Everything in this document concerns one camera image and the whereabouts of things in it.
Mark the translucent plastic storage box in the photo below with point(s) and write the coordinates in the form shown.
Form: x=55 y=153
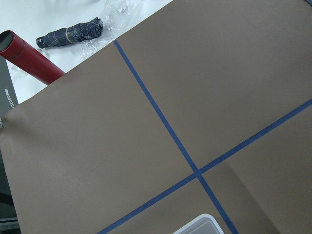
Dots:
x=203 y=224

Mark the clear plastic wrap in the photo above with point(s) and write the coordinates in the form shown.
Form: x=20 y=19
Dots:
x=116 y=19

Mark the red cylindrical tube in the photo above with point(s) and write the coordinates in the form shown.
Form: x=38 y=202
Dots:
x=17 y=51

